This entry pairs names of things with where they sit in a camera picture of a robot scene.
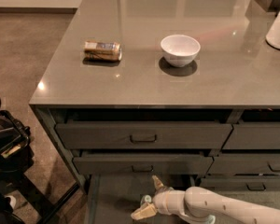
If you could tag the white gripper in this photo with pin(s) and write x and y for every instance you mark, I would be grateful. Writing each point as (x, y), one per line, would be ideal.
(162, 199)

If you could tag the small clear plastic bottle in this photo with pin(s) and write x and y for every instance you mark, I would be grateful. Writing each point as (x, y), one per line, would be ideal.
(146, 199)

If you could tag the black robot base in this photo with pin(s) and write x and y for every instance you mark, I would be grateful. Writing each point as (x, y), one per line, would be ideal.
(16, 157)

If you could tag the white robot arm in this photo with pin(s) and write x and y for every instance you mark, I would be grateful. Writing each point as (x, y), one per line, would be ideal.
(197, 205)

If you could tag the bottom right grey drawer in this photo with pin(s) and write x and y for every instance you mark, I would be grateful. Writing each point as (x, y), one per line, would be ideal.
(241, 183)

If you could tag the grey drawer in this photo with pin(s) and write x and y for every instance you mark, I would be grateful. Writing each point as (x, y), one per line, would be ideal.
(140, 162)
(142, 134)
(241, 183)
(254, 135)
(246, 164)

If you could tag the middle left grey drawer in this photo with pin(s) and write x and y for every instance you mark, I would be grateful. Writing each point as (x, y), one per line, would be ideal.
(140, 162)

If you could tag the top left grey drawer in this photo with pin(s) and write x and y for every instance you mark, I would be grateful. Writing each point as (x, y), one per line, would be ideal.
(142, 134)

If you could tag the top right grey drawer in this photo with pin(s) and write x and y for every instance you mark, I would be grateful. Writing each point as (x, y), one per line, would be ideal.
(254, 135)

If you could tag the grey cabinet with counter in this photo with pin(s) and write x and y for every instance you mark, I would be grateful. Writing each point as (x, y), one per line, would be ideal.
(234, 78)

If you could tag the middle right grey drawer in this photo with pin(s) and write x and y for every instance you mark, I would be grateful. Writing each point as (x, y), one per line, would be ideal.
(246, 164)

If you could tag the white bowl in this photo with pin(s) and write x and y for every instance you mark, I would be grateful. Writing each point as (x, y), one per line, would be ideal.
(180, 50)

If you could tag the gold drink can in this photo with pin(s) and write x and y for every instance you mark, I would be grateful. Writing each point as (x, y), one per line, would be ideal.
(111, 51)

